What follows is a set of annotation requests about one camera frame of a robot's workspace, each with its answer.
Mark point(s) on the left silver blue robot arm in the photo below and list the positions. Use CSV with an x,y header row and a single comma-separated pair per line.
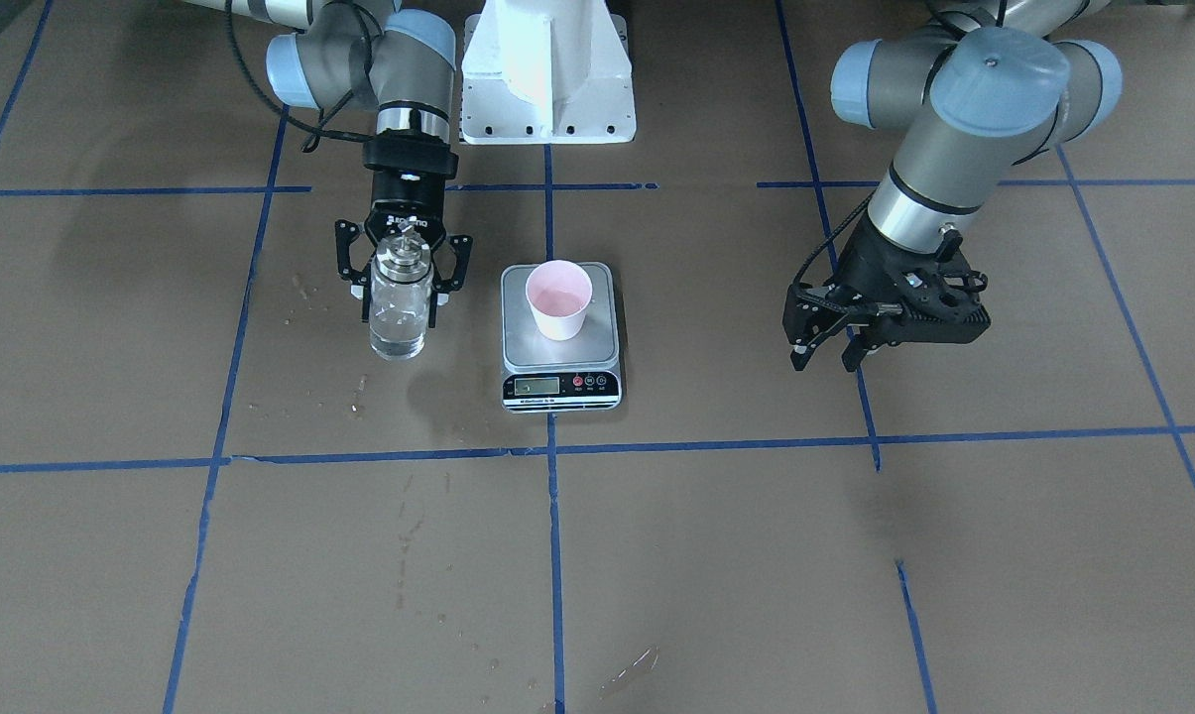
x,y
977,90

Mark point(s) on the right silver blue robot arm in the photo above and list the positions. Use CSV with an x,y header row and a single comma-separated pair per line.
x,y
380,76

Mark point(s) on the pink paper cup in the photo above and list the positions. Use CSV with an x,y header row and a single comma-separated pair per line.
x,y
559,293

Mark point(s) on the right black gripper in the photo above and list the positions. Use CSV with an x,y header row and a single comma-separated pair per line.
x,y
406,203

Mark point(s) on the silver digital kitchen scale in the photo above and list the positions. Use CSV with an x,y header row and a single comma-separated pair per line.
x,y
542,375

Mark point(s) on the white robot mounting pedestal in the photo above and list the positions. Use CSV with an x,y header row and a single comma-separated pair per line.
x,y
546,72

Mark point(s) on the clear glass sauce bottle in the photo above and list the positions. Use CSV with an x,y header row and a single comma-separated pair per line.
x,y
400,302

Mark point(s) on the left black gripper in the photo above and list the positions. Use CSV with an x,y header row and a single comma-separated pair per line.
x,y
867,260

